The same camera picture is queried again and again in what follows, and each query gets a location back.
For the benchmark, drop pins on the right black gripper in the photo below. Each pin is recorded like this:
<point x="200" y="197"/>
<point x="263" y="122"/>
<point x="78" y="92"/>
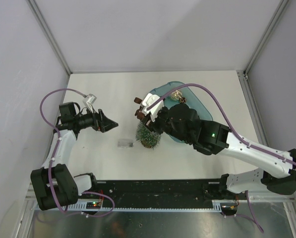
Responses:
<point x="148" y="122"/>

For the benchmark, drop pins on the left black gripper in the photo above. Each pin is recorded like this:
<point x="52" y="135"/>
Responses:
<point x="100" y="122"/>

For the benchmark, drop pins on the clear battery box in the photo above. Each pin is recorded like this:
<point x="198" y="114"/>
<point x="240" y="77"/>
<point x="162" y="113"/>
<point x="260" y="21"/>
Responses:
<point x="125" y="143"/>

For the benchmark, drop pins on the teal plastic tray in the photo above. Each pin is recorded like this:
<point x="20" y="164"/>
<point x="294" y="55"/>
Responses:
<point x="191" y="99"/>

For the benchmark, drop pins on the small green christmas tree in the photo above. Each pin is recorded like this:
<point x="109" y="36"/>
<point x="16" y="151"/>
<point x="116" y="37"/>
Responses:
<point x="147" y="138"/>

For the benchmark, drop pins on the brown ribbon bow garland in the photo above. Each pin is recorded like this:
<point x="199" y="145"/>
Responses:
<point x="137" y="109"/>

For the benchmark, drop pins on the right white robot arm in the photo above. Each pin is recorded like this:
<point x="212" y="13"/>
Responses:
<point x="275" y="170"/>

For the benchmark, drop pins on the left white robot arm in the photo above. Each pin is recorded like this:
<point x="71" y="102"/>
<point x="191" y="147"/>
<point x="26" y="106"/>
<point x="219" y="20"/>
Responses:
<point x="53" y="183"/>

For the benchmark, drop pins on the frosted pine cone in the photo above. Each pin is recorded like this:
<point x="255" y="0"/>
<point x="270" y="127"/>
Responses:
<point x="182" y="100"/>

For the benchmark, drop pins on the large silver gold bauble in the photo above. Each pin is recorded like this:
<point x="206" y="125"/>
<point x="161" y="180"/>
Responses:
<point x="176" y="95"/>

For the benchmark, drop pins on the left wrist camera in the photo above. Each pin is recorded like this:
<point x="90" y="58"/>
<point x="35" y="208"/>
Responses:
<point x="88" y="102"/>

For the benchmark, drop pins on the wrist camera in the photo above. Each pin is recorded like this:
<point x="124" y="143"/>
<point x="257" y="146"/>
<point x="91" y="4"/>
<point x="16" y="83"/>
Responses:
<point x="88" y="102"/>
<point x="151" y="105"/>

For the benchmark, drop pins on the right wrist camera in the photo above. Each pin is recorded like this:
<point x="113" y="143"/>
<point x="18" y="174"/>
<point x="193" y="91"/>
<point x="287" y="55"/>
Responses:
<point x="151" y="105"/>

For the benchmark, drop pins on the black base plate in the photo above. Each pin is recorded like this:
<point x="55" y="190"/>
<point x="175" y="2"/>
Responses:
<point x="165" y="194"/>

